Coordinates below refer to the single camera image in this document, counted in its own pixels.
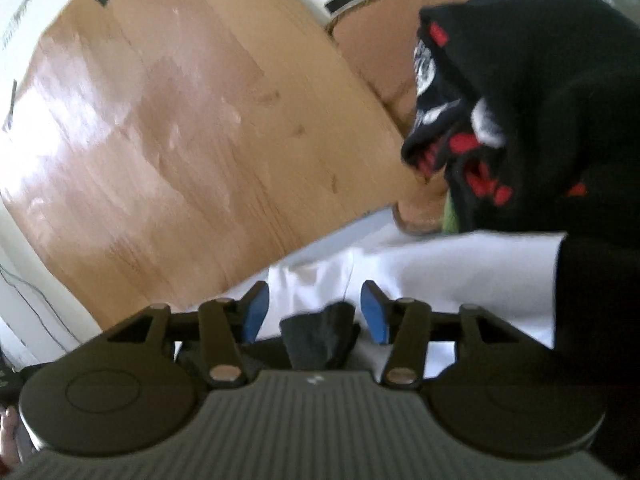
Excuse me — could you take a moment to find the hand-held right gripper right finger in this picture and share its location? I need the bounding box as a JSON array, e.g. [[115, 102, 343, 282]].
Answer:
[[361, 280, 541, 389]]

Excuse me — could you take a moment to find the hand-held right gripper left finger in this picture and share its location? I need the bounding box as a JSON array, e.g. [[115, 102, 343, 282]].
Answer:
[[102, 280, 271, 388]]

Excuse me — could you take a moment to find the small black cloth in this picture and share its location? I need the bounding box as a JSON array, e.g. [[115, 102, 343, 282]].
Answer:
[[277, 301, 362, 372]]

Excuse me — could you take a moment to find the white garment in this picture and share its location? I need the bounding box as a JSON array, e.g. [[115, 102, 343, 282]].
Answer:
[[267, 210, 568, 351]]

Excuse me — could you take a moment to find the black garment with red print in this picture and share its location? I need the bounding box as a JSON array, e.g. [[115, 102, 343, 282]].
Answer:
[[401, 0, 640, 236]]

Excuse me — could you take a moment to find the person's left hand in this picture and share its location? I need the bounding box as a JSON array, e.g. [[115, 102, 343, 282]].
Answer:
[[0, 406, 24, 467]]

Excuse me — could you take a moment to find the green cloth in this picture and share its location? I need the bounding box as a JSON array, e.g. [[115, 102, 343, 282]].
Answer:
[[442, 199, 464, 234]]

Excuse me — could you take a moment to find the wood-grain vinyl sheet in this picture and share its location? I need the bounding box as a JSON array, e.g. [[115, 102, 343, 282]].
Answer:
[[0, 0, 426, 331]]

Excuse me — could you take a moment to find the dark cloth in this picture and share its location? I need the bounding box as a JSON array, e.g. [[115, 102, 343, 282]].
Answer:
[[552, 232, 640, 480]]

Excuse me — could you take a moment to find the brown mat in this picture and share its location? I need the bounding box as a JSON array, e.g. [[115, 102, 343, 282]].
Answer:
[[327, 0, 541, 236]]

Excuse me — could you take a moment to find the thin dark cable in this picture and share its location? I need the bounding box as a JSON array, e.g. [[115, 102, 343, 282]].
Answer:
[[0, 264, 68, 353]]

